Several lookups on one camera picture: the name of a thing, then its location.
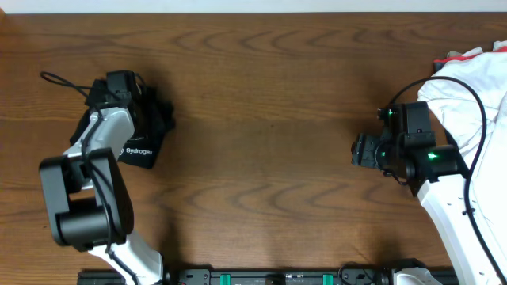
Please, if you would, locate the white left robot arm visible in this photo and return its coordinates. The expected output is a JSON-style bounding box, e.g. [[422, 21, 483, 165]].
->
[[39, 81, 171, 284]]

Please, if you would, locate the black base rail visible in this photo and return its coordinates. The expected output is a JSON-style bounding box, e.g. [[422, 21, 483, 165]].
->
[[77, 260, 460, 285]]

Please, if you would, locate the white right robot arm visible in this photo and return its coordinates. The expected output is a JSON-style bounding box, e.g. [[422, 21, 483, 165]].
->
[[351, 102, 501, 284]]

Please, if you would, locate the red and white garment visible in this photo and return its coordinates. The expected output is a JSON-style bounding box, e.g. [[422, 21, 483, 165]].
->
[[433, 40, 506, 72]]

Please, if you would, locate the white clothes pile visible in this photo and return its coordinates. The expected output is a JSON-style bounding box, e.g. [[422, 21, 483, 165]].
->
[[417, 53, 506, 269]]

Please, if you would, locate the black t-shirt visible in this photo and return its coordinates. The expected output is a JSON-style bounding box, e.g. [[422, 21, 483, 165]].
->
[[63, 80, 174, 169]]

